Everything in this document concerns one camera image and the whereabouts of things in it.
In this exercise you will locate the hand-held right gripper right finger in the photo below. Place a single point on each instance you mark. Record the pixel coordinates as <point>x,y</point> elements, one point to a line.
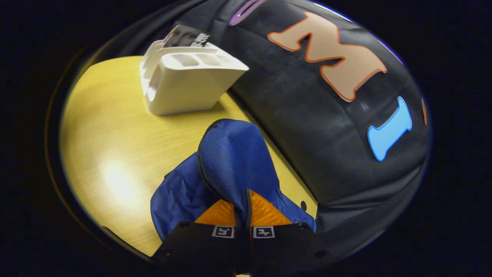
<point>284,246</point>

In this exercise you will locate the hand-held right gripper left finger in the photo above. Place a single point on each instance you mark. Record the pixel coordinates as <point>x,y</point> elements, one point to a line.
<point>200,246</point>

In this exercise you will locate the blue schoolbag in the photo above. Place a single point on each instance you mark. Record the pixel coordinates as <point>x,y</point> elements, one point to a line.
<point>234,157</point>

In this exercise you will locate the white plastic bookshelf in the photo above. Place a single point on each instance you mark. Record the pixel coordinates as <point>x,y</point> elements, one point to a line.
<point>188,88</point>

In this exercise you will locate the dark cover book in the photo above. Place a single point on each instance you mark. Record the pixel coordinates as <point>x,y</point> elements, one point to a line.
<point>184,37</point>

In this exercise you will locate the black backdrop cloth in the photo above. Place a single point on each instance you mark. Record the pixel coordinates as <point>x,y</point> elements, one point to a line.
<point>307,127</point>

